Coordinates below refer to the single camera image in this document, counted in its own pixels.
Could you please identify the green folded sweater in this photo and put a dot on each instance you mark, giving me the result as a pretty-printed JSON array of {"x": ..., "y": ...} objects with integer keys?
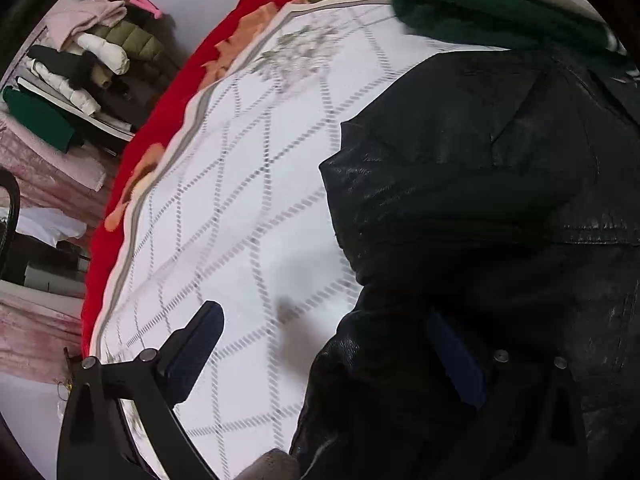
[{"x": 507, "y": 24}]

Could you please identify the pile of clothes on shelf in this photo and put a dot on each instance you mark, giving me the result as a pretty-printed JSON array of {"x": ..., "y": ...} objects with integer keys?
[{"x": 90, "y": 73}]

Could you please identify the white patterned bed sheet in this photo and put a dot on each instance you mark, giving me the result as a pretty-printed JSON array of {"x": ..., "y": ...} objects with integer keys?
[{"x": 236, "y": 212}]

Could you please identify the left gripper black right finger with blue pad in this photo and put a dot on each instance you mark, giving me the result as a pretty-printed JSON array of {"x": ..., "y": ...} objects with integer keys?
[{"x": 464, "y": 374}]

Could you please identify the red floral blanket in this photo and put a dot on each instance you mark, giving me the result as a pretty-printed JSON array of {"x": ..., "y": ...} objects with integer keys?
[{"x": 209, "y": 62}]

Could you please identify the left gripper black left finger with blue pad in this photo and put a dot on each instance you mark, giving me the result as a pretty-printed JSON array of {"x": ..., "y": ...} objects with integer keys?
[{"x": 95, "y": 440}]

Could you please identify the black leather jacket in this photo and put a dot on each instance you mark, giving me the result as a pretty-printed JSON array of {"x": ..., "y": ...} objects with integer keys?
[{"x": 500, "y": 192}]

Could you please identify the grey gloved hand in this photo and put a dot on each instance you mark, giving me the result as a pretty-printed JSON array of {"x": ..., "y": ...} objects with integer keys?
[{"x": 272, "y": 465}]

